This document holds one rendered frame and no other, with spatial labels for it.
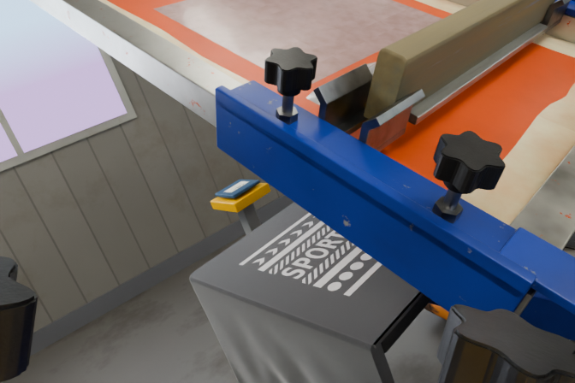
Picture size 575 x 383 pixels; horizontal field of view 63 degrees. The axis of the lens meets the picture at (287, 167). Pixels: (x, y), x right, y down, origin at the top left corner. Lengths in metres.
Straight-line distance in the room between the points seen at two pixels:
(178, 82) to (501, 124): 0.36
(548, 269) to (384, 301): 0.39
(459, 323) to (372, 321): 0.51
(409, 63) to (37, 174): 2.91
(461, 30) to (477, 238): 0.23
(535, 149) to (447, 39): 0.16
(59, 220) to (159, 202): 0.63
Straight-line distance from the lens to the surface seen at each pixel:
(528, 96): 0.65
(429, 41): 0.46
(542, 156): 0.55
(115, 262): 3.36
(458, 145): 0.32
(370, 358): 0.65
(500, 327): 0.17
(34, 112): 3.16
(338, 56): 0.64
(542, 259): 0.35
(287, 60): 0.38
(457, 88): 0.53
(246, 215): 1.35
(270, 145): 0.41
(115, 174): 3.24
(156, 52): 0.55
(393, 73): 0.43
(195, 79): 0.50
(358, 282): 0.75
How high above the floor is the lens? 1.35
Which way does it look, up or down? 16 degrees down
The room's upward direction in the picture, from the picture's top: 20 degrees counter-clockwise
